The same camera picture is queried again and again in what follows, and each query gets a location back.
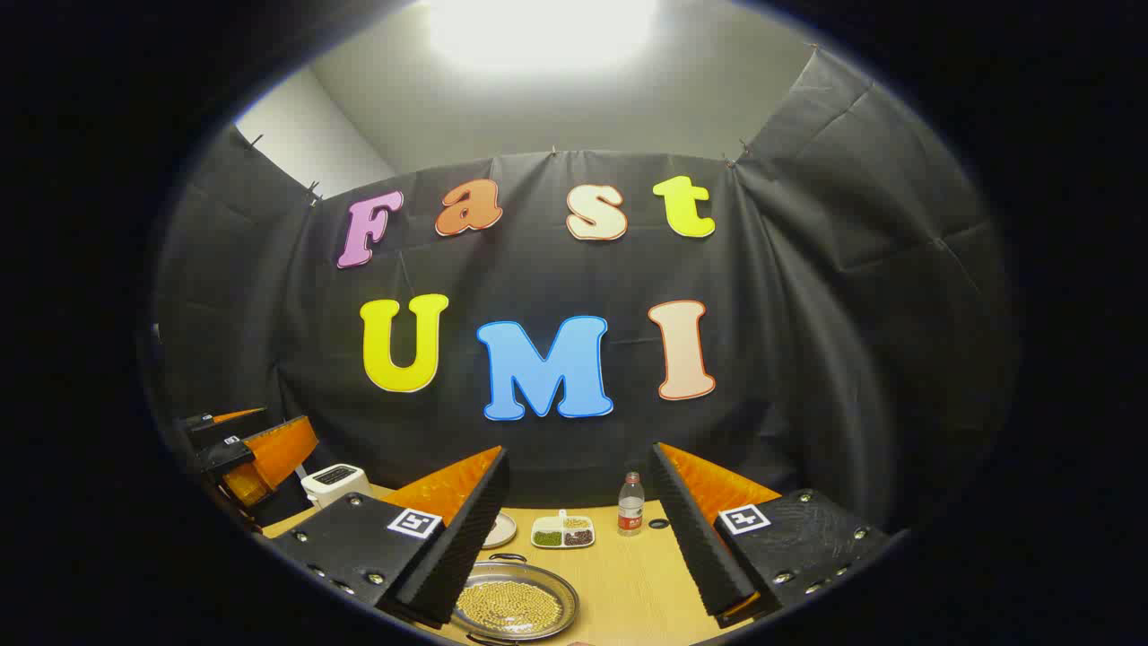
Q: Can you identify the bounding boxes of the clear plastic water bottle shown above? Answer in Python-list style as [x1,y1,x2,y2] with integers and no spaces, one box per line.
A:
[617,472,646,537]

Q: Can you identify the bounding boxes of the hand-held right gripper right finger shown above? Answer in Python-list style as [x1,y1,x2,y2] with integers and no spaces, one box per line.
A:
[648,442,900,627]

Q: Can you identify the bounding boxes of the pile of yellow soybeans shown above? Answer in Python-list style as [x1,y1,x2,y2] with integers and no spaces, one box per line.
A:
[459,581,564,633]

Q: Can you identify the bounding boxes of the steel pot with black handle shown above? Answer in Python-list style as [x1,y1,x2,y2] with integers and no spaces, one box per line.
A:
[451,553,581,644]

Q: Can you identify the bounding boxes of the white divided bean dish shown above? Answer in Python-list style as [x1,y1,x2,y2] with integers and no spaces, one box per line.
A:
[531,511,596,550]

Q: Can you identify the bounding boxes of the black backdrop cloth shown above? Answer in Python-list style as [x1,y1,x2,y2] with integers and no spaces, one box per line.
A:
[148,45,1019,539]

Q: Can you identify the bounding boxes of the white toaster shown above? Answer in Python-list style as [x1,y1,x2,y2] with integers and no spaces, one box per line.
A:
[300,464,374,511]

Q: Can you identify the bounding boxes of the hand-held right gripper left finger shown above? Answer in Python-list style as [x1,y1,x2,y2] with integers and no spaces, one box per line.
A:
[263,446,512,627]

